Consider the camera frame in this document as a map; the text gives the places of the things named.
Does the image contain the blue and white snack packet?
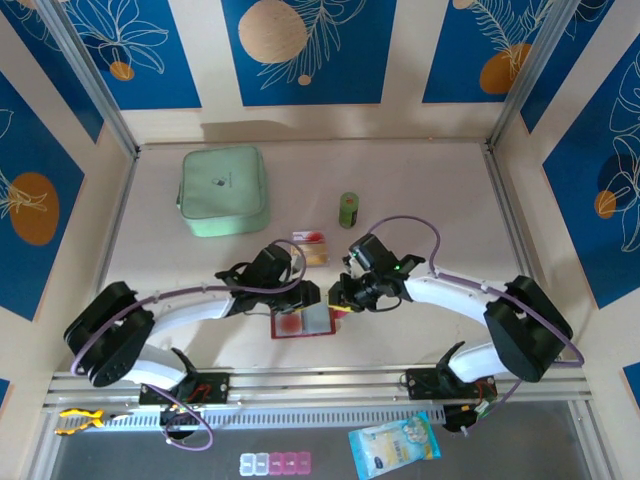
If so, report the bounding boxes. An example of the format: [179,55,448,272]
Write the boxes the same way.
[347,410,443,480]

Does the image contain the green cylindrical can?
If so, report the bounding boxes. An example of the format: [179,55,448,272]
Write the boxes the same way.
[339,191,359,230]

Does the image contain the grey metal shelf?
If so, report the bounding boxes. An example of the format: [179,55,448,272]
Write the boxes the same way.
[29,399,614,480]

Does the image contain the mint green zip case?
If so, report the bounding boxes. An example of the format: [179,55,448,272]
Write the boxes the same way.
[175,145,272,238]

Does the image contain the black base connector block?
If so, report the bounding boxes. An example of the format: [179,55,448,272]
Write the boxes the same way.
[158,403,202,441]
[442,402,484,435]

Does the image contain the grey slotted cable duct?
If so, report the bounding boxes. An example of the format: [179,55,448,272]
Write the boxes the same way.
[102,404,446,430]

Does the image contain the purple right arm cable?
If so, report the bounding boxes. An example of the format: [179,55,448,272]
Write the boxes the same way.
[367,214,585,437]

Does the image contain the white and pink pill organizer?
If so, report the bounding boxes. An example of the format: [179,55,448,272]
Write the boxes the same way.
[238,452,312,476]

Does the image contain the yellow-handled pliers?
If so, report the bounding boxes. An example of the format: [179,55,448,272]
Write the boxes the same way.
[57,407,134,437]

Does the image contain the pale card with red circle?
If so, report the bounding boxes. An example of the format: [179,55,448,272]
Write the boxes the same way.
[277,312,305,335]

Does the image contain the aluminium frame post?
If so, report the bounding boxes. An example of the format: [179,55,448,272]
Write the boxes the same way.
[34,0,141,159]
[487,0,586,151]

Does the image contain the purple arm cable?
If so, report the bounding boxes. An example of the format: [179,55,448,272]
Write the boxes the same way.
[367,214,585,437]
[71,238,308,454]

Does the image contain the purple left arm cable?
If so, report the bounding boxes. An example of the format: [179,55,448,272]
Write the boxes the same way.
[71,238,308,454]

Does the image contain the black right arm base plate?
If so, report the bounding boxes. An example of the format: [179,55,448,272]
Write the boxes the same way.
[405,366,499,401]

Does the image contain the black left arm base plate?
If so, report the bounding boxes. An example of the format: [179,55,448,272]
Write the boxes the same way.
[138,370,231,405]

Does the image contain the red leather card holder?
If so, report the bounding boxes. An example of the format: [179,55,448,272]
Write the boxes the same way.
[270,305,352,340]

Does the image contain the aluminium table edge rail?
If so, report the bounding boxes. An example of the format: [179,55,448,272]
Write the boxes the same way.
[92,149,141,374]
[483,147,574,361]

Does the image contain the aluminium mounting rail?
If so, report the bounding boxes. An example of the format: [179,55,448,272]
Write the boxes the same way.
[42,362,594,407]

